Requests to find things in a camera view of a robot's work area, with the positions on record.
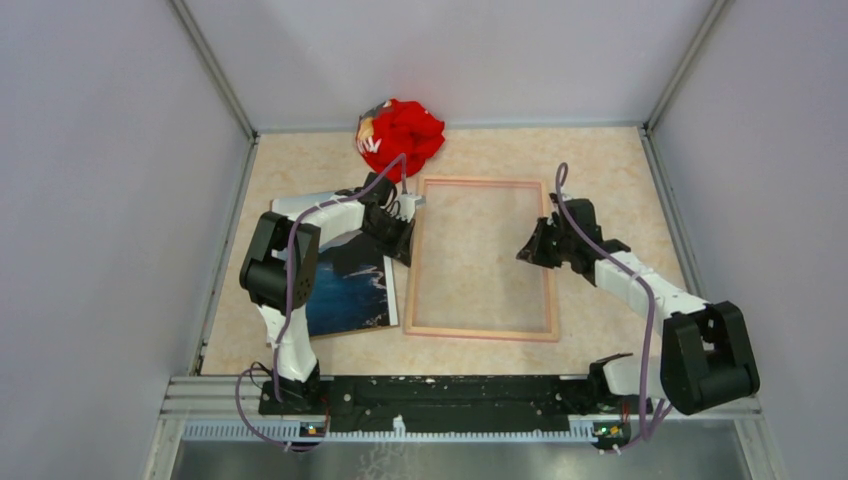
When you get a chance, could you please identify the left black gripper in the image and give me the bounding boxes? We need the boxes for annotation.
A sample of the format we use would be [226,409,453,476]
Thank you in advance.
[363,212,415,266]

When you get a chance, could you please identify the landscape photo print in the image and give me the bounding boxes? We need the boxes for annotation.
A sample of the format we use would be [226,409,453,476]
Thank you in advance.
[305,230,399,339]

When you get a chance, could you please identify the pink wooden picture frame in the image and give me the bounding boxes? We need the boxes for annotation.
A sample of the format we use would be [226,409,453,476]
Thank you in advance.
[403,175,560,342]

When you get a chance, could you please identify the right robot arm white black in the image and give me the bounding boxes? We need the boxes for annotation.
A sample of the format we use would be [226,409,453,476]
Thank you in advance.
[516,194,761,415]

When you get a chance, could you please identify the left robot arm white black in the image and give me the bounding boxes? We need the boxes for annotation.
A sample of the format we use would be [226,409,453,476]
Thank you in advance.
[239,173,426,414]

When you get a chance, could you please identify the crumpled red cloth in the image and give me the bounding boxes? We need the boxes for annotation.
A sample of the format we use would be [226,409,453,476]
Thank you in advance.
[354,98,446,176]

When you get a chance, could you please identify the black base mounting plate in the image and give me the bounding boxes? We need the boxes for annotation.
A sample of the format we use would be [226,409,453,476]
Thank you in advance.
[258,375,638,434]

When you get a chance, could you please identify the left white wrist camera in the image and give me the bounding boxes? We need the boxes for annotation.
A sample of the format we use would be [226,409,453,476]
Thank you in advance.
[397,193,426,221]

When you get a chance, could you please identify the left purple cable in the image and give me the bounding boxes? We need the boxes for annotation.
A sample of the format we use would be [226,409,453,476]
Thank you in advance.
[235,153,409,454]

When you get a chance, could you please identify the purple cable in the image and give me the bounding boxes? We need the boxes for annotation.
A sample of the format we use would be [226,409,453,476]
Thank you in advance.
[553,162,674,455]
[235,153,409,454]

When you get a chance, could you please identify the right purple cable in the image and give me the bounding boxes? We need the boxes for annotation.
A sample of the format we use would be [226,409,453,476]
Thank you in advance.
[553,162,674,455]

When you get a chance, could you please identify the aluminium front rail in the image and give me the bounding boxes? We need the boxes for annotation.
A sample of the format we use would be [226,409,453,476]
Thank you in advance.
[158,374,763,444]

